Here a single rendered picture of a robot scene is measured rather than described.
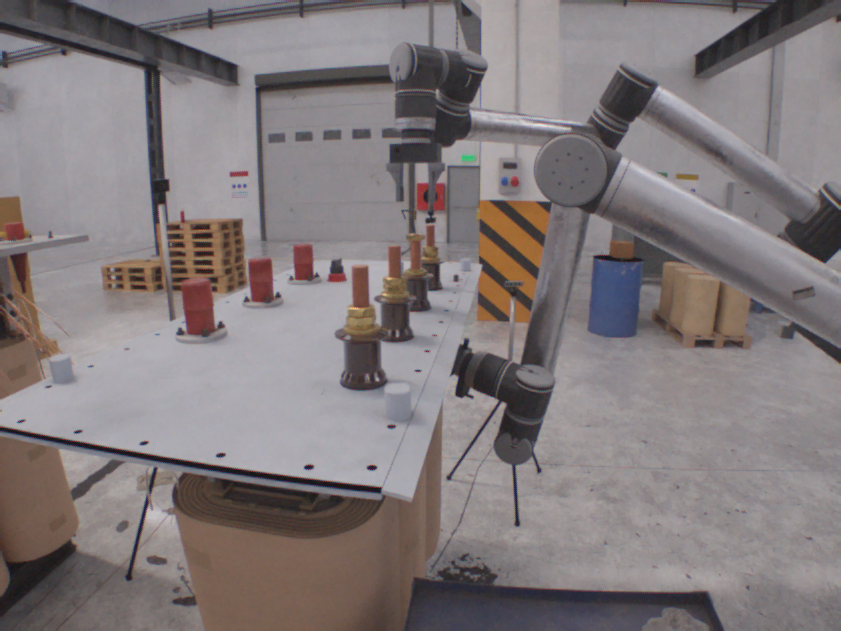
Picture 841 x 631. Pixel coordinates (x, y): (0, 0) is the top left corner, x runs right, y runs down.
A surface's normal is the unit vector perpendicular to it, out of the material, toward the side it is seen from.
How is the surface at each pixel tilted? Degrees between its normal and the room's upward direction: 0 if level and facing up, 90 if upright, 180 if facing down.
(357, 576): 90
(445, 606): 0
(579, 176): 96
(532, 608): 0
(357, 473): 0
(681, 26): 90
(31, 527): 90
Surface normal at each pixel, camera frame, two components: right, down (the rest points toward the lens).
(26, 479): 0.82, 0.15
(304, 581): -0.02, 0.25
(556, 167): -0.36, 0.33
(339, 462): 0.00, -0.97
